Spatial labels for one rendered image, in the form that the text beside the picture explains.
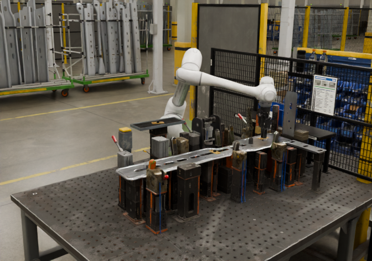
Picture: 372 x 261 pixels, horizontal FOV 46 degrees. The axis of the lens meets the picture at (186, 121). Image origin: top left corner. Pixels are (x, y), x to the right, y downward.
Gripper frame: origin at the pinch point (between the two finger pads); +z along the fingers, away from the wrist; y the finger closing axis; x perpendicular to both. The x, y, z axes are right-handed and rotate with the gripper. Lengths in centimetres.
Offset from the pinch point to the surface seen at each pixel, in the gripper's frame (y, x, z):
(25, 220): -66, -155, 50
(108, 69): -759, 266, 65
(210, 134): -19.4, -34.4, -0.6
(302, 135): 16.5, 23.5, 2.0
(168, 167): 6, -90, 5
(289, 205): 43, -19, 35
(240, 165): 21.2, -43.5, 9.0
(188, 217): 20, -85, 33
